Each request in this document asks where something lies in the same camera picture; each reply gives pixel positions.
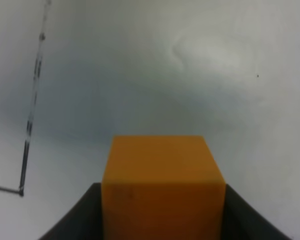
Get orange block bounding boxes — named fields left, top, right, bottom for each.
left=101, top=135, right=226, bottom=240

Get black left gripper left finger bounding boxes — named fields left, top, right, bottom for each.
left=41, top=183, right=103, bottom=240

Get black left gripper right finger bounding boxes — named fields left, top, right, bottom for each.
left=221, top=184, right=290, bottom=240

